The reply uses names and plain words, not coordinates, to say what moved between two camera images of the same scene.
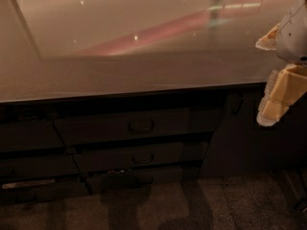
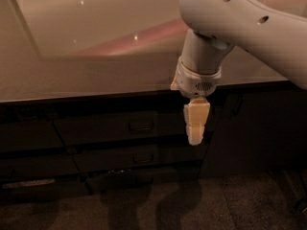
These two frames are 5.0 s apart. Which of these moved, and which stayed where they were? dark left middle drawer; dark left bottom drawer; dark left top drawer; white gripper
Moved: white gripper
Stayed: dark left middle drawer; dark left bottom drawer; dark left top drawer
